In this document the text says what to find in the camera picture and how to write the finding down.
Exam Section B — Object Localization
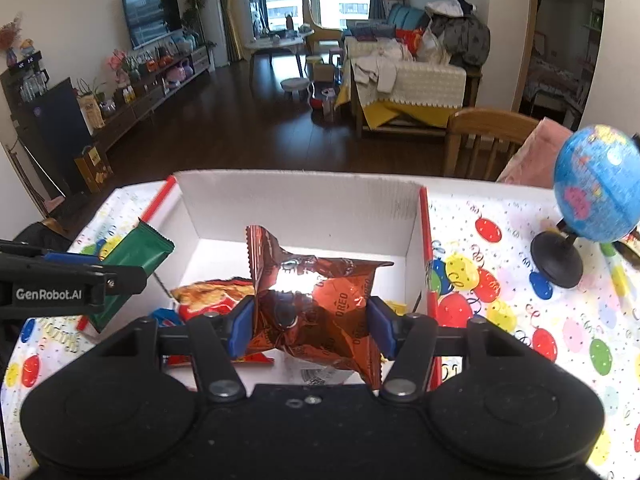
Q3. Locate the white snack packet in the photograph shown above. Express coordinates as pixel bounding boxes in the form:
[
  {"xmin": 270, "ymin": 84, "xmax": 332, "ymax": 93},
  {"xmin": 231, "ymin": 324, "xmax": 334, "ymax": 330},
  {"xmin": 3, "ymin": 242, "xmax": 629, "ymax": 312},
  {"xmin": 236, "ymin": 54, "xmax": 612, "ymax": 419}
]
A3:
[{"xmin": 280, "ymin": 355, "xmax": 371, "ymax": 386}]

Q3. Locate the blue cookie packet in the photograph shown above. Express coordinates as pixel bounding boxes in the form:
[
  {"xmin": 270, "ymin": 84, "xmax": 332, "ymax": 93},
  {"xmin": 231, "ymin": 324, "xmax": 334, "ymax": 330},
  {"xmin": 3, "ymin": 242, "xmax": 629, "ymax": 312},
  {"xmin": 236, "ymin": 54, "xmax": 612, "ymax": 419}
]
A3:
[{"xmin": 150, "ymin": 308, "xmax": 183, "ymax": 328}]

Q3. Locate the white tower air conditioner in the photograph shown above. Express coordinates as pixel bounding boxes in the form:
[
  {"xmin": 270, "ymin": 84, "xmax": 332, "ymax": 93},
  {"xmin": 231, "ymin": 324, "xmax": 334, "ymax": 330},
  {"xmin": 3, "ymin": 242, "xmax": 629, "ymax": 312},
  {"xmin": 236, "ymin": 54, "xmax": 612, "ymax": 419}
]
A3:
[{"xmin": 197, "ymin": 0, "xmax": 231, "ymax": 68}]

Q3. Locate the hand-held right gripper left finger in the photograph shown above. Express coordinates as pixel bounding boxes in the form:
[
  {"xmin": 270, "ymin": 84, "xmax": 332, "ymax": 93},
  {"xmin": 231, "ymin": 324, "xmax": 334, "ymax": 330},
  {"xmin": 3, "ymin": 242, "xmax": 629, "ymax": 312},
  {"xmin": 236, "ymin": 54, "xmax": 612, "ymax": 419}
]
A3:
[{"xmin": 115, "ymin": 296, "xmax": 257, "ymax": 403}]

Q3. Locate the wooden chair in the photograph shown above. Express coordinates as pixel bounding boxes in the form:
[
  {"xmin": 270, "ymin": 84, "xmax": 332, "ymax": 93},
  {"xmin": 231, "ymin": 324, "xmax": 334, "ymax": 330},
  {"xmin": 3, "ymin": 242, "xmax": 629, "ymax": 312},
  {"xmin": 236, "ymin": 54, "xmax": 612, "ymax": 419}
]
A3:
[{"xmin": 444, "ymin": 108, "xmax": 541, "ymax": 181}]

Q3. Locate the beige paper bag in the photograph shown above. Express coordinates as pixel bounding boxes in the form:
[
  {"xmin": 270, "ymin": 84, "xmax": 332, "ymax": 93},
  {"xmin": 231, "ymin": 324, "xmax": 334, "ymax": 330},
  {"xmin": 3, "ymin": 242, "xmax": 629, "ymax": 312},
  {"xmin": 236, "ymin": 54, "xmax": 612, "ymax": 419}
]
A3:
[{"xmin": 77, "ymin": 94, "xmax": 106, "ymax": 131}]

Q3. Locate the sofa with cream cover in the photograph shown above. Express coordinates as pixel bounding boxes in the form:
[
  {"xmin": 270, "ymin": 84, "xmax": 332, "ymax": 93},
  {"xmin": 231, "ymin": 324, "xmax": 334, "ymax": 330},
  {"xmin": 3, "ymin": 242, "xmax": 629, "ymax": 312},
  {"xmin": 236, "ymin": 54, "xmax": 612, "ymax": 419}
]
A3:
[{"xmin": 345, "ymin": 35, "xmax": 483, "ymax": 138}]

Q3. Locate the white cardboard box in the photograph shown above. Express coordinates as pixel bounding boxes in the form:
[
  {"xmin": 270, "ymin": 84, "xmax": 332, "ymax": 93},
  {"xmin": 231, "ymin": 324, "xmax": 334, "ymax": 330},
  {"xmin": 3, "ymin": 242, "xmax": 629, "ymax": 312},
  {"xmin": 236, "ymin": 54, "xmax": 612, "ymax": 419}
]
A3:
[{"xmin": 75, "ymin": 170, "xmax": 443, "ymax": 393}]

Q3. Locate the dark foil packet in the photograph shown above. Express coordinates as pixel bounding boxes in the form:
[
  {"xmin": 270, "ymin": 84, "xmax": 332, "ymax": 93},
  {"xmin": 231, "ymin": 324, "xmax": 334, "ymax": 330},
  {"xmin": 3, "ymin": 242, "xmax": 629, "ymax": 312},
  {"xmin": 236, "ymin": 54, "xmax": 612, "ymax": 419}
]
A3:
[{"xmin": 617, "ymin": 230, "xmax": 640, "ymax": 266}]

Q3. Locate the teal armchair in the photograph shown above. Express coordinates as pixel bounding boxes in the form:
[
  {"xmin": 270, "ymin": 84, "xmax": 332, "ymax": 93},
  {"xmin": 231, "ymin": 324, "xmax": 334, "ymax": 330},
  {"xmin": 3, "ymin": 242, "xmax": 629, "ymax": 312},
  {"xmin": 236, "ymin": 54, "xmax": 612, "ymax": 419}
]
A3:
[{"xmin": 387, "ymin": 4, "xmax": 431, "ymax": 31}]

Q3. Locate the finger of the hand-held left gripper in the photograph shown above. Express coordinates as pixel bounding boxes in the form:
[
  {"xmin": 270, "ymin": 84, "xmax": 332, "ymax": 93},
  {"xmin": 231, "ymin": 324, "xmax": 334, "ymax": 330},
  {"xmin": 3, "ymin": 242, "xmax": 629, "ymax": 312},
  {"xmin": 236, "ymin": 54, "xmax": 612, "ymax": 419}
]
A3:
[
  {"xmin": 0, "ymin": 239, "xmax": 104, "ymax": 268},
  {"xmin": 100, "ymin": 266, "xmax": 149, "ymax": 297}
]

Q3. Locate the pink cloth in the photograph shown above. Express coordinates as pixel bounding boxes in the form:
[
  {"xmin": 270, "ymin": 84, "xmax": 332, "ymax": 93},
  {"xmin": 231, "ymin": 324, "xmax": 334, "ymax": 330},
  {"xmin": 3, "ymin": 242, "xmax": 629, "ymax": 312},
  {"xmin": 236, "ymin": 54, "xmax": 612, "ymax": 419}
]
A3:
[{"xmin": 496, "ymin": 117, "xmax": 573, "ymax": 190}]

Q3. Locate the grey clothes pile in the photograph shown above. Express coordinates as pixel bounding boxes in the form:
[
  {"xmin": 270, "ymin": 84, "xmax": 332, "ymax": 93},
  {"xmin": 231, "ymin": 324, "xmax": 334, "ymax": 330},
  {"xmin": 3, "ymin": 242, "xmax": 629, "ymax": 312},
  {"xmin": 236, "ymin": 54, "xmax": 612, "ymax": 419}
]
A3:
[{"xmin": 425, "ymin": 0, "xmax": 492, "ymax": 67}]

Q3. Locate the black cabinet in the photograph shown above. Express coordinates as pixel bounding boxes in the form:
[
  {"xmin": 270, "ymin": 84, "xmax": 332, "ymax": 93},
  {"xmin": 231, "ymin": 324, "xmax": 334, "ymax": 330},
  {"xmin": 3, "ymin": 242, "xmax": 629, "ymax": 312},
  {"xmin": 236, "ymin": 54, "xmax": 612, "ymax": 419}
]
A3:
[{"xmin": 10, "ymin": 77, "xmax": 96, "ymax": 196}]

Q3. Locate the pink flower bouquet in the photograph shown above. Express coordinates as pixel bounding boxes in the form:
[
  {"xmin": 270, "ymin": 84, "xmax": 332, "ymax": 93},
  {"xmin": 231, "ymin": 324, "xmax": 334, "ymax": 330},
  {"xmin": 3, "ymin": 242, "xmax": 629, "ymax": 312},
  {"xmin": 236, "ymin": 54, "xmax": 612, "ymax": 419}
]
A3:
[{"xmin": 106, "ymin": 49, "xmax": 133, "ymax": 86}]

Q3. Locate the yellow wooden armchair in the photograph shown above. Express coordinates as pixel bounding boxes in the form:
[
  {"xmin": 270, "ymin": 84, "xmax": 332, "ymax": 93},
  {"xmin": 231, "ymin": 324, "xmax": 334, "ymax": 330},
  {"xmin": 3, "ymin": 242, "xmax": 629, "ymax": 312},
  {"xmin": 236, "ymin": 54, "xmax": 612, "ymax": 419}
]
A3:
[{"xmin": 295, "ymin": 0, "xmax": 346, "ymax": 56}]

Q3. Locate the tall green plant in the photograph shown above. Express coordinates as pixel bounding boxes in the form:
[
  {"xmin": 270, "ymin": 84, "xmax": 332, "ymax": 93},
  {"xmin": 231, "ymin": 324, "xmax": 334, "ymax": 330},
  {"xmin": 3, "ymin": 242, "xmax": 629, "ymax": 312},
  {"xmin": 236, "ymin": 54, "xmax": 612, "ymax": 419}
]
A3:
[{"xmin": 182, "ymin": 0, "xmax": 211, "ymax": 46}]

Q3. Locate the small blue globe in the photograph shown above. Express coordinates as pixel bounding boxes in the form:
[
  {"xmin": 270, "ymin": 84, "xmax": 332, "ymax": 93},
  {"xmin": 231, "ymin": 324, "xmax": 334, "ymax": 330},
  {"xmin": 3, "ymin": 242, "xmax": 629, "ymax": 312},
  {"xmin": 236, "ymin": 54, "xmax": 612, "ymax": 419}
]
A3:
[{"xmin": 530, "ymin": 125, "xmax": 640, "ymax": 289}]

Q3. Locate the balloon print tablecloth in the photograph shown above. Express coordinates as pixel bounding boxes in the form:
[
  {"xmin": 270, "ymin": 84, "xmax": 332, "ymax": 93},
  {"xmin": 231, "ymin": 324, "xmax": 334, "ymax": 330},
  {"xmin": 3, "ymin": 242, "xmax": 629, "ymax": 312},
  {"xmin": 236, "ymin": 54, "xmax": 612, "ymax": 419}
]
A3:
[{"xmin": 0, "ymin": 185, "xmax": 640, "ymax": 480}]

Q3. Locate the green snack packet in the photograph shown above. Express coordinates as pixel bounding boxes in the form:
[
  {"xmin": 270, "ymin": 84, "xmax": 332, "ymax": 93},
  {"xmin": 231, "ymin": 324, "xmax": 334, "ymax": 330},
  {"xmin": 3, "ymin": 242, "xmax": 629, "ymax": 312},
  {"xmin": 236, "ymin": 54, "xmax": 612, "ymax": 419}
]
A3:
[{"xmin": 77, "ymin": 220, "xmax": 176, "ymax": 333}]

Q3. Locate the dark wooden television cabinet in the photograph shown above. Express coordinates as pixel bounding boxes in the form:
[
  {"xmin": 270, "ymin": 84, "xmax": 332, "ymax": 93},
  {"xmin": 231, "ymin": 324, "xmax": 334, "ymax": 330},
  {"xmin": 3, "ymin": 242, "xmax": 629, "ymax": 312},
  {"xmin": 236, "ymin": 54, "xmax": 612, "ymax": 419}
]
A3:
[{"xmin": 92, "ymin": 45, "xmax": 211, "ymax": 153}]

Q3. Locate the brown foil cookie packet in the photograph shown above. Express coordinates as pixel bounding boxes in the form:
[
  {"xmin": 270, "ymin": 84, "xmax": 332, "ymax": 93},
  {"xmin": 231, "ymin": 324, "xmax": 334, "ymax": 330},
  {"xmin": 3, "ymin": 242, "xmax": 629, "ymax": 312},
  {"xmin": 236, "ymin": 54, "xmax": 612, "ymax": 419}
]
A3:
[{"xmin": 245, "ymin": 225, "xmax": 396, "ymax": 393}]

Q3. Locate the black countertop appliance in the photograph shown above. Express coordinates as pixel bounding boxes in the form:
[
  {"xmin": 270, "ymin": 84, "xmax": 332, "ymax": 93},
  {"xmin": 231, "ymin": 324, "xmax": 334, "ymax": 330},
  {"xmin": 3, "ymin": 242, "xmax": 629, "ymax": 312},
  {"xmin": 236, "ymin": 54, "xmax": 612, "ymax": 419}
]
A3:
[{"xmin": 0, "ymin": 51, "xmax": 51, "ymax": 106}]

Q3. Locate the white coffee table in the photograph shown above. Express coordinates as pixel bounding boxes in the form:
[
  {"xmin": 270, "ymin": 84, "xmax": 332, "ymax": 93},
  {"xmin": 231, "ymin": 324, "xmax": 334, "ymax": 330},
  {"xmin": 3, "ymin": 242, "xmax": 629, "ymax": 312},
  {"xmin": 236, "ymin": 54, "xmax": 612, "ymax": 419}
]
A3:
[{"xmin": 245, "ymin": 35, "xmax": 306, "ymax": 78}]

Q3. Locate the pink toy bag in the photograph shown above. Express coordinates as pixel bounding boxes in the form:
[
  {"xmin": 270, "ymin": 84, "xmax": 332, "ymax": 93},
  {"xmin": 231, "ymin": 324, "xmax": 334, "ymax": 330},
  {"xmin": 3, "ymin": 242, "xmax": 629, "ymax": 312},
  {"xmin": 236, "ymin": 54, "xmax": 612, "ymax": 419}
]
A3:
[{"xmin": 166, "ymin": 59, "xmax": 193, "ymax": 86}]

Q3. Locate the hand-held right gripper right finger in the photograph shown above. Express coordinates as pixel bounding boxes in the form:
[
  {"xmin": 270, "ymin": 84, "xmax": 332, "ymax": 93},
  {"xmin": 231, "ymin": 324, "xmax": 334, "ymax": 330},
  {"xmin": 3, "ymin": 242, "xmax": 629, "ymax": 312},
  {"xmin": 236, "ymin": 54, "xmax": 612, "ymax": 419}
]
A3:
[{"xmin": 367, "ymin": 297, "xmax": 521, "ymax": 402}]

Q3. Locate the red chip bag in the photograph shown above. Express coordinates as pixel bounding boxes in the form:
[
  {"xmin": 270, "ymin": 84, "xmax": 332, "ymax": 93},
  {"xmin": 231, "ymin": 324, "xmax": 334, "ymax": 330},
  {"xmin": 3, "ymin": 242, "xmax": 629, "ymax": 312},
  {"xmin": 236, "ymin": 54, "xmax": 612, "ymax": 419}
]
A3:
[{"xmin": 170, "ymin": 277, "xmax": 276, "ymax": 366}]

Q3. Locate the flat screen television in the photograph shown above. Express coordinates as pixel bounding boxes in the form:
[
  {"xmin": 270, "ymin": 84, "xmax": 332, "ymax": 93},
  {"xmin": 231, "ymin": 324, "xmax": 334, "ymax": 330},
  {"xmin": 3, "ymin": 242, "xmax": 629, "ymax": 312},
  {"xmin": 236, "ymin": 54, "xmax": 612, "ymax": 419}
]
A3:
[{"xmin": 121, "ymin": 0, "xmax": 183, "ymax": 51}]

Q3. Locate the brown gift bag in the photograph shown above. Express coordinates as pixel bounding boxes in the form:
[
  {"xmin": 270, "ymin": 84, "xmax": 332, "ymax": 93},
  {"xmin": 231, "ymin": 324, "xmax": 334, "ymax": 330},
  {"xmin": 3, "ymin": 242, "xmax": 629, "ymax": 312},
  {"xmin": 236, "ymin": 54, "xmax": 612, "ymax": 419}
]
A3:
[{"xmin": 74, "ymin": 145, "xmax": 114, "ymax": 195}]

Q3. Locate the round white stool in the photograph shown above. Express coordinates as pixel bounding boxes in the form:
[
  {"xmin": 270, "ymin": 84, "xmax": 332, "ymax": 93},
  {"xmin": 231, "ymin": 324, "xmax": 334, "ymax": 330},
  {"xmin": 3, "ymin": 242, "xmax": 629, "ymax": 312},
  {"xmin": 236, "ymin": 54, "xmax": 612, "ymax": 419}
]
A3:
[{"xmin": 280, "ymin": 77, "xmax": 313, "ymax": 103}]

